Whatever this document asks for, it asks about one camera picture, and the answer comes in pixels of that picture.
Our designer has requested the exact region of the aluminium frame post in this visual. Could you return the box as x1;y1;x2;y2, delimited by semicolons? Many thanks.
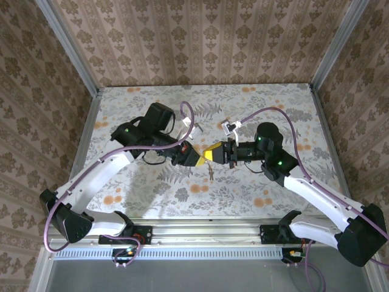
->
33;0;102;97
310;0;371;92

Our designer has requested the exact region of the black left connector box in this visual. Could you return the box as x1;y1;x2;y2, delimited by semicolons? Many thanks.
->
111;248;141;265

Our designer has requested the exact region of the long aluminium mounting rail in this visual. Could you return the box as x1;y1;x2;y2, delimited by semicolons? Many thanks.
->
42;217;342;248

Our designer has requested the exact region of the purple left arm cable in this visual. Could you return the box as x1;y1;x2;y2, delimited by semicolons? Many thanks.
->
44;101;196;269

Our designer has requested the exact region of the black connector box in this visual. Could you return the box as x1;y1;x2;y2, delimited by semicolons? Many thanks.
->
111;248;141;265
281;248;306;265

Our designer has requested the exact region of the aluminium table side rail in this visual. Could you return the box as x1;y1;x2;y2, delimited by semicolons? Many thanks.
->
70;88;103;192
309;83;353;202

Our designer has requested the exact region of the black right connector box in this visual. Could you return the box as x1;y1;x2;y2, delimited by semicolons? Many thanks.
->
281;248;306;265

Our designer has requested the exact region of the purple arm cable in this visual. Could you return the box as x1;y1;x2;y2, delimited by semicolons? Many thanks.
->
44;101;196;269
238;106;389;292

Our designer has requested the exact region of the thin black left gripper wire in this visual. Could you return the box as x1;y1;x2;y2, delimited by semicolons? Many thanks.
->
142;151;168;166

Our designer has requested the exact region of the floral patterned table sheet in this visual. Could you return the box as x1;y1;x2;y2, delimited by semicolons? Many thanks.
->
65;84;355;218

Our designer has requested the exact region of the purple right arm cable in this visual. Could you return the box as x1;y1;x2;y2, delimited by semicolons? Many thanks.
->
238;106;389;292

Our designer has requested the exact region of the grey metal lower platform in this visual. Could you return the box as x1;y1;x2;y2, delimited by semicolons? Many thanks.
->
29;238;385;292

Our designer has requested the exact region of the white slotted cable duct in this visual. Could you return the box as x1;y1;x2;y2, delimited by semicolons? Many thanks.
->
54;248;285;260

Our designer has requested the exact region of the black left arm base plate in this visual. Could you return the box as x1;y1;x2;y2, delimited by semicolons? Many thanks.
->
98;225;153;246

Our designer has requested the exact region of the thin black right gripper wire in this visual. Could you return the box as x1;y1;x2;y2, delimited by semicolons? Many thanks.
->
243;160;266;174

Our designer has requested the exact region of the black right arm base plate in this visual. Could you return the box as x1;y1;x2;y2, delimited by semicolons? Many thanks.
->
260;224;317;245

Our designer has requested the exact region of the thin black gripper wire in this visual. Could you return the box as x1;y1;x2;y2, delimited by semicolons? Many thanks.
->
142;151;168;166
243;160;266;174

